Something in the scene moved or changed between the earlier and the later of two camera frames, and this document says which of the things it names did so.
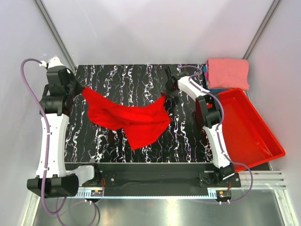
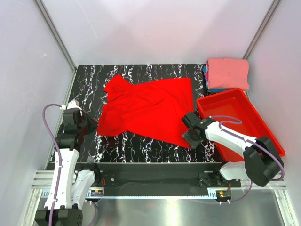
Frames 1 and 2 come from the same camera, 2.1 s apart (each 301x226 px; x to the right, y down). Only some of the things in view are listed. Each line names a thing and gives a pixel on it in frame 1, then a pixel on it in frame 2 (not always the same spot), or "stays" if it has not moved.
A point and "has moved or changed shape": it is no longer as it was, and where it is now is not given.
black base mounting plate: [182, 175] stays
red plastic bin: [248, 142] stays
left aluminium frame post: [56, 35] stays
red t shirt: [142, 124] has moved or changed shape
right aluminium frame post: [271, 10] stays
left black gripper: [76, 85] to [87, 120]
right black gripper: [170, 93] to [188, 120]
